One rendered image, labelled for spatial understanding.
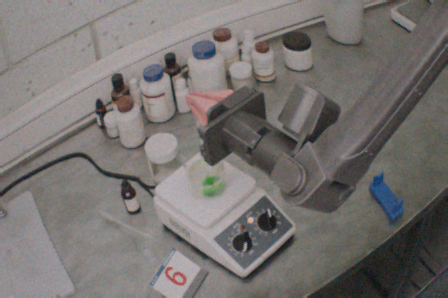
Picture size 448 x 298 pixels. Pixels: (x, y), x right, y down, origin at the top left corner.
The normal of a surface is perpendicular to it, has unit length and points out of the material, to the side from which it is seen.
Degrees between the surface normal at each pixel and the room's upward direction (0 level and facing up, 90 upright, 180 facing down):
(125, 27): 90
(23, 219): 0
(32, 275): 0
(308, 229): 0
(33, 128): 90
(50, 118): 90
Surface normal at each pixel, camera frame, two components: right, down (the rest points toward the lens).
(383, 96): -0.74, -0.22
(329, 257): -0.11, -0.71
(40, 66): 0.51, 0.56
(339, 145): -0.57, -0.38
